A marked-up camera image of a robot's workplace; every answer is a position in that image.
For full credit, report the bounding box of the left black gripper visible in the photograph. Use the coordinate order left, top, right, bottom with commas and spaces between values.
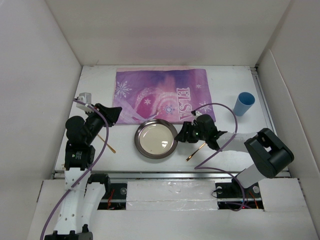
84, 102, 122, 144

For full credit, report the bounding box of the purple cable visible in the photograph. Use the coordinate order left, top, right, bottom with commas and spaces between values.
191, 102, 252, 212
39, 98, 111, 240

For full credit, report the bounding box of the blue plastic cup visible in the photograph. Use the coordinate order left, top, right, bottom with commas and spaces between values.
233, 92, 256, 117

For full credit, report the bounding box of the purple printed cloth placemat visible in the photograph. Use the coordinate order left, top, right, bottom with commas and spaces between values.
112, 67, 215, 125

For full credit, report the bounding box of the gold fork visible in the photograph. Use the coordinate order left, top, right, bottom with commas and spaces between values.
97, 134, 117, 154

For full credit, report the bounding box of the white foam block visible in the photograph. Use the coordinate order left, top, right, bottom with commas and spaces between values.
126, 180, 218, 211

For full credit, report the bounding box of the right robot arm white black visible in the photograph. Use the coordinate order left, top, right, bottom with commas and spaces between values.
174, 114, 295, 197

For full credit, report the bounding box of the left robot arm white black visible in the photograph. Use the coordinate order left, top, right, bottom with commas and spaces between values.
40, 103, 122, 240

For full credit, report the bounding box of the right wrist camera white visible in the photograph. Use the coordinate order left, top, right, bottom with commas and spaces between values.
191, 110, 202, 121

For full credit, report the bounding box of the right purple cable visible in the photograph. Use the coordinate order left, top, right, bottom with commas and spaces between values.
191, 102, 252, 212

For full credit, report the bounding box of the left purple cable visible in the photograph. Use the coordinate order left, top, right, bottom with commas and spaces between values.
39, 98, 111, 240

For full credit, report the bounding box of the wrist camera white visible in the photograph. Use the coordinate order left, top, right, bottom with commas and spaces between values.
76, 92, 94, 113
191, 110, 202, 121

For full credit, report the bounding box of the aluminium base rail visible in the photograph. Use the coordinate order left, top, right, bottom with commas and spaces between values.
51, 66, 291, 208

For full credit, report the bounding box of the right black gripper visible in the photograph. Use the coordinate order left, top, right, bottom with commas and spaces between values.
173, 120, 208, 143

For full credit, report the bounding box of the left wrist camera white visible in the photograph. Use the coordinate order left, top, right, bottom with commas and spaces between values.
76, 92, 94, 113

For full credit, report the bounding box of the metal rimmed cream plate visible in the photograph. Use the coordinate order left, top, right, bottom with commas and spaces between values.
134, 119, 178, 160

